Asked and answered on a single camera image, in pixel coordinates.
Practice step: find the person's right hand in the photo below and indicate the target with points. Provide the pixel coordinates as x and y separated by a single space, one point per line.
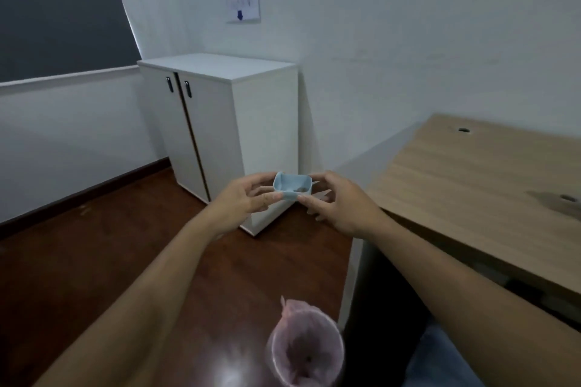
347 210

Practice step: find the person's left hand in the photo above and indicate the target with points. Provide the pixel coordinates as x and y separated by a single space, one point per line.
236 207

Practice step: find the person's left thumb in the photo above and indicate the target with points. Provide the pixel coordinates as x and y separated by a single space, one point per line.
261 179

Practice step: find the person's right thumb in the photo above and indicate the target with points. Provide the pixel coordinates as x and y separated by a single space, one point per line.
308 203

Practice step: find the small light blue plastic container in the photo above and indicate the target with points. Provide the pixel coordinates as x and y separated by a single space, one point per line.
290 185

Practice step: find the person's right forearm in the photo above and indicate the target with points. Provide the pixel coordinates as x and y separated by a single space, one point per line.
467 305

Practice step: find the person's left forearm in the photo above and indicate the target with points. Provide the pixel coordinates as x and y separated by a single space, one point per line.
150 291

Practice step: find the white two-door cabinet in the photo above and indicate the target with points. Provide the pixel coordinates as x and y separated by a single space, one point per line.
254 128

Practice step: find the waste bin with pink liner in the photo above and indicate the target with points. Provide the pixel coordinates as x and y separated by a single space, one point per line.
304 346

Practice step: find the wooden desk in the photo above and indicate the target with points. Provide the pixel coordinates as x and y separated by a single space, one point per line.
481 187

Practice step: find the person's blue jeans leg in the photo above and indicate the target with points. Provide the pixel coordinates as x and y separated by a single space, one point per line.
435 364

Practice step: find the dark window pane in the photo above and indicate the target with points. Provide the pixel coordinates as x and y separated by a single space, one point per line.
59 10

